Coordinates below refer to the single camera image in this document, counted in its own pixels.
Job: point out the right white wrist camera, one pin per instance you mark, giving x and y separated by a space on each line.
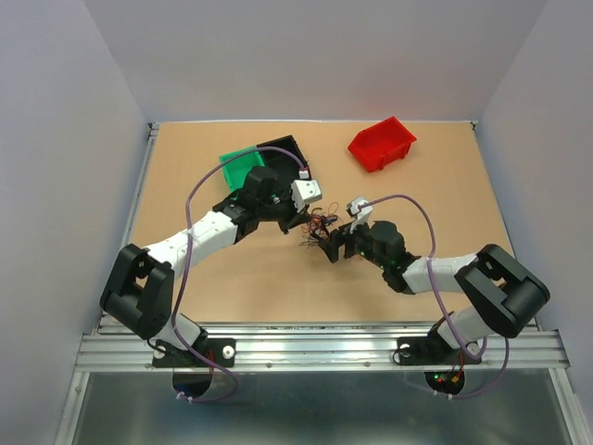
359 209

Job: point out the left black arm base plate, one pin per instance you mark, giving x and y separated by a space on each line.
218 350

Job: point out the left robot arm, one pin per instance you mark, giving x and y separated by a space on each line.
139 290

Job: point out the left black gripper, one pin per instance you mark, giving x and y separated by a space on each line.
295 218

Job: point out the black plastic bin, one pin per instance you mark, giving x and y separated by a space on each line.
286 163

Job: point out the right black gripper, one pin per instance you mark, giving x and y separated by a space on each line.
331 245

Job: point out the green plastic bin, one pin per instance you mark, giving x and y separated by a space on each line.
236 171

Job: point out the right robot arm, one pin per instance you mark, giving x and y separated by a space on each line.
504 296

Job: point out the aluminium rail frame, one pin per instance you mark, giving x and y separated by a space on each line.
307 383

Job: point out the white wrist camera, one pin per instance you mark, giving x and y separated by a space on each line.
304 193
359 209

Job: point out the red plastic bin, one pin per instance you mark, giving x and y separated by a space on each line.
381 144

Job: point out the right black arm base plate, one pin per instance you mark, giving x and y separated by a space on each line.
411 351

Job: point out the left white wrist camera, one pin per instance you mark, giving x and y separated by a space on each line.
304 193

